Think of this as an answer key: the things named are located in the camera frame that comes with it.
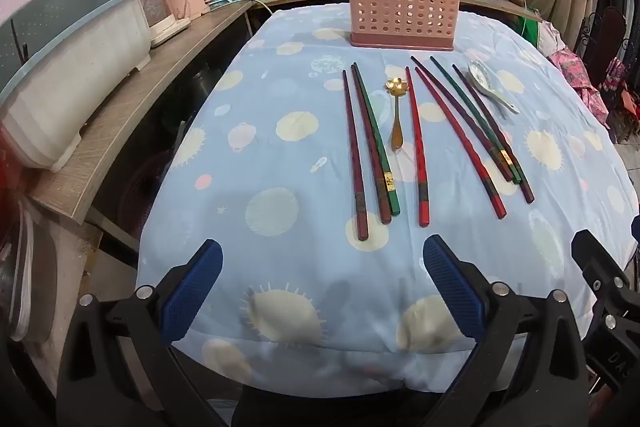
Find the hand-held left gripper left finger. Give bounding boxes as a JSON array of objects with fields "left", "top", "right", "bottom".
[{"left": 55, "top": 238, "right": 236, "bottom": 427}]

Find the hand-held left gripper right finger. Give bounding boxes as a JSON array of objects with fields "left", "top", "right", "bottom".
[{"left": 421, "top": 234, "right": 601, "bottom": 427}]

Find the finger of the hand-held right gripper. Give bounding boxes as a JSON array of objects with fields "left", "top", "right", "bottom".
[{"left": 571, "top": 229, "right": 633, "bottom": 299}]

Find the green chopstick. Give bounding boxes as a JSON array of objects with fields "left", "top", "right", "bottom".
[
  {"left": 353, "top": 62, "right": 402, "bottom": 216},
  {"left": 430, "top": 55, "right": 523, "bottom": 186}
]

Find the dark red chopstick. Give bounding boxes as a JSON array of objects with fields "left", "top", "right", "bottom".
[
  {"left": 351, "top": 65, "right": 392, "bottom": 225},
  {"left": 342, "top": 69, "right": 370, "bottom": 242}
]

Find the bright red chopstick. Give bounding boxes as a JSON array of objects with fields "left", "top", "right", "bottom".
[
  {"left": 405, "top": 66, "right": 431, "bottom": 228},
  {"left": 414, "top": 66, "right": 508, "bottom": 220}
]

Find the gold flower spoon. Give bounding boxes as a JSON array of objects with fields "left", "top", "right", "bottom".
[{"left": 383, "top": 78, "right": 407, "bottom": 154}]

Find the maroon chopstick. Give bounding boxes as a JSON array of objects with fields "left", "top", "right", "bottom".
[
  {"left": 451, "top": 64, "right": 536, "bottom": 204},
  {"left": 410, "top": 55, "right": 514, "bottom": 182}
]

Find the white ceramic spoon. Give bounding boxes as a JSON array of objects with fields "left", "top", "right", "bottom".
[{"left": 467, "top": 61, "right": 521, "bottom": 115}]

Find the pink perforated utensil basket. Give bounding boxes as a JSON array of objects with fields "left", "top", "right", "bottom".
[{"left": 345, "top": 0, "right": 462, "bottom": 52}]

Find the light blue printed blanket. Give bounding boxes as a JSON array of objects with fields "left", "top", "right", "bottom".
[{"left": 135, "top": 4, "right": 638, "bottom": 390}]

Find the pink pineapple-print garment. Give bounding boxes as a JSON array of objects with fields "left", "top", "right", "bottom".
[{"left": 546, "top": 46, "right": 612, "bottom": 128}]

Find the wooden counter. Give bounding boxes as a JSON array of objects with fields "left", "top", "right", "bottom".
[{"left": 27, "top": 0, "right": 543, "bottom": 228}]

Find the white plastic bin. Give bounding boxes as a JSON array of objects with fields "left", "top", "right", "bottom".
[{"left": 0, "top": 0, "right": 154, "bottom": 172}]

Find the dark metal chair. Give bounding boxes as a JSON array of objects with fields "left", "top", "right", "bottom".
[{"left": 574, "top": 6, "right": 629, "bottom": 60}]

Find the green cloth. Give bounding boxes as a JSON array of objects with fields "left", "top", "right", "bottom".
[{"left": 518, "top": 13, "right": 547, "bottom": 48}]

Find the white clear-sided appliance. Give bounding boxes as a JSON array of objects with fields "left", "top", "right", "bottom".
[{"left": 131, "top": 0, "right": 194, "bottom": 48}]

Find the grey-green plastic lid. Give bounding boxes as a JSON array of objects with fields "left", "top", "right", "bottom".
[{"left": 0, "top": 0, "right": 117, "bottom": 82}]

